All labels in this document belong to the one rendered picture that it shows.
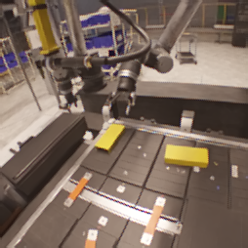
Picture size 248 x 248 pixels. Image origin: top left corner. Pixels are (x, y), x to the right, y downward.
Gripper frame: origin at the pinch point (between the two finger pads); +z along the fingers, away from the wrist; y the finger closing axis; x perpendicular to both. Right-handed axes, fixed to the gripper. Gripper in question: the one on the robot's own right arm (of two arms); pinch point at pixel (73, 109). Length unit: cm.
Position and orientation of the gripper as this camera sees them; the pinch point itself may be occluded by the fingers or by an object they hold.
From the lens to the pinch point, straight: 133.3
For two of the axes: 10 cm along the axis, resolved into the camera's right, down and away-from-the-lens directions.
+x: -9.4, -0.9, 3.3
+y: 3.2, -6.0, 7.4
